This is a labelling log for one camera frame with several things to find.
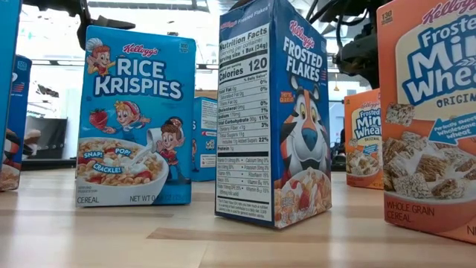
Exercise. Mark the Rice Krispies cereal box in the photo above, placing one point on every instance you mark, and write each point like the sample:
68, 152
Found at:
204, 149
5, 37
137, 111

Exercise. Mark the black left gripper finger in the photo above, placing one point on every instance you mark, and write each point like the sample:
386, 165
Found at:
111, 24

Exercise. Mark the hanging pendant lamp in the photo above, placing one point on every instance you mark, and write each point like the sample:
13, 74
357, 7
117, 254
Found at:
336, 87

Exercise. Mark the Frosted Flakes cereal box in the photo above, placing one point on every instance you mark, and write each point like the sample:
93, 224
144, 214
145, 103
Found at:
260, 111
20, 111

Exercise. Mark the Frosted Mini Wheats cereal box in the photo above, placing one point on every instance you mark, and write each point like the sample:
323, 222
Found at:
427, 149
362, 149

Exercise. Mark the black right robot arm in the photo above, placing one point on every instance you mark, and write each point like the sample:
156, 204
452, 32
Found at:
357, 9

